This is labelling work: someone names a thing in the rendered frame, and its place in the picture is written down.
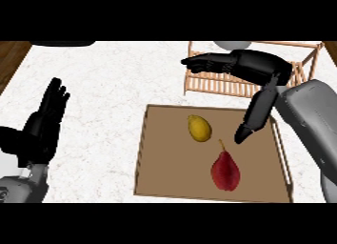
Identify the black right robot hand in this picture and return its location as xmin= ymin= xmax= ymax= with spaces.
xmin=180 ymin=49 xmax=293 ymax=145

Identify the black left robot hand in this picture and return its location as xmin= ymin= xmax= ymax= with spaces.
xmin=0 ymin=76 xmax=72 ymax=169

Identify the wooden tiered shelf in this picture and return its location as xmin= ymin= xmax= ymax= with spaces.
xmin=182 ymin=41 xmax=325 ymax=99

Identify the yellow lemon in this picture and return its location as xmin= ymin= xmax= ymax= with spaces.
xmin=187 ymin=114 xmax=213 ymax=143

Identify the brown wooden tray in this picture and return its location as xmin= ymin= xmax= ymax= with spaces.
xmin=132 ymin=104 xmax=294 ymax=204

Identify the grey round object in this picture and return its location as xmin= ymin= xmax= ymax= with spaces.
xmin=212 ymin=40 xmax=253 ymax=51

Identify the black flat object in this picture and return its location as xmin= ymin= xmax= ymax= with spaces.
xmin=29 ymin=40 xmax=97 ymax=48

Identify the red pear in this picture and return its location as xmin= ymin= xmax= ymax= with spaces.
xmin=209 ymin=138 xmax=241 ymax=193

